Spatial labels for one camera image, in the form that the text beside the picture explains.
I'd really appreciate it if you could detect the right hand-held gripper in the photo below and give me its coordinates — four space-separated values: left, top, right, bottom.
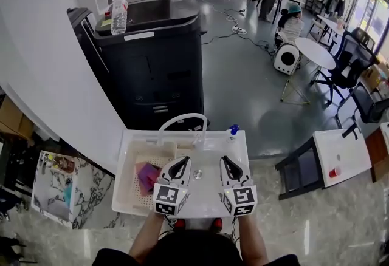
219 155 259 217

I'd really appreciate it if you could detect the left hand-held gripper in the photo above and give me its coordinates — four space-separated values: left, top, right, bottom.
153 155 193 217

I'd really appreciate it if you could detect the purple cloth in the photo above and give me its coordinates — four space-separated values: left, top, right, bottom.
138 163 162 190

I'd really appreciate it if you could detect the pink cloth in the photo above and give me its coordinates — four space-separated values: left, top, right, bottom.
135 161 156 196

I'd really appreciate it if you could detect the cream perforated basket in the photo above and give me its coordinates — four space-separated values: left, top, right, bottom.
111 140 179 216

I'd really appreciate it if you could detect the person's right forearm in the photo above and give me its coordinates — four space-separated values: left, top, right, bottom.
236 214 270 264

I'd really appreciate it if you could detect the person's left forearm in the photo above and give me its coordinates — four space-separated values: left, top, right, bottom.
129 211 165 262

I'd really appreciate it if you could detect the brown cardboard box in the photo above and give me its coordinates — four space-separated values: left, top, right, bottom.
0 94 34 141
361 63 389 92

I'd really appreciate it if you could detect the white sink unit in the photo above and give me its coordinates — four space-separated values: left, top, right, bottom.
111 128 250 219

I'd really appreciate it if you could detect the blue-capped soap pump bottle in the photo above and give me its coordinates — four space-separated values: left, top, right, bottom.
226 124 241 141

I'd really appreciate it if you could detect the white curved faucet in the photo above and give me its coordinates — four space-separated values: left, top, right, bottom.
145 112 209 150

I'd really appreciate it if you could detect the person's black shirt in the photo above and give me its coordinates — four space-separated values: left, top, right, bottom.
92 230 300 266

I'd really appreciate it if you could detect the marble pattern sink cabinet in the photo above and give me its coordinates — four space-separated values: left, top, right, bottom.
31 150 116 229

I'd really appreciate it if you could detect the large black copier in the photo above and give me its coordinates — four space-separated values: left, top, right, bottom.
92 0 207 131

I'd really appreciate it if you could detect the teal cloth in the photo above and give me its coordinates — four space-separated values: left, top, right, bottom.
63 183 74 211

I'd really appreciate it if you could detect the white side table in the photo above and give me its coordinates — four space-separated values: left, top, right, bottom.
275 128 373 200

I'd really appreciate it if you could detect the amber liquid bottle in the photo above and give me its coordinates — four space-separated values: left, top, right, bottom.
45 154 75 173

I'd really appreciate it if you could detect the black faucet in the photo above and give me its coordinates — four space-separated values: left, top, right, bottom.
342 123 361 140

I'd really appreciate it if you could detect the white round backpack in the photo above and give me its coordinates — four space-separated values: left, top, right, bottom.
272 43 300 72

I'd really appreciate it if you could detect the wooden vanity cabinet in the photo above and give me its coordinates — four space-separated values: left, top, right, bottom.
364 121 389 183

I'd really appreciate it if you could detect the round white table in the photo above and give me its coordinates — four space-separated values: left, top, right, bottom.
279 36 337 105

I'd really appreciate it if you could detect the black metal table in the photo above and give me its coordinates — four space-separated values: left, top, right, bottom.
0 134 40 196

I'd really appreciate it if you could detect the black mesh office chair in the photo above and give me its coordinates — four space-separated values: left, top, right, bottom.
351 27 376 50
309 30 377 106

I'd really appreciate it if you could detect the clear plastic water bottle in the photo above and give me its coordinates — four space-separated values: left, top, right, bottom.
111 0 129 36

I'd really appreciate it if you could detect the white rectangular desk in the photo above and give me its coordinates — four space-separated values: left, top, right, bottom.
308 14 347 47

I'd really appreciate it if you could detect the black long table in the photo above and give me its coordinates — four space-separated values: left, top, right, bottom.
272 0 301 24

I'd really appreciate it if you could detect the clothes rack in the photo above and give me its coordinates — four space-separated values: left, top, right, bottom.
323 0 347 16

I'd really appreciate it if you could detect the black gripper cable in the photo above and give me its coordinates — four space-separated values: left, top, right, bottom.
157 214 180 237
230 216 243 243

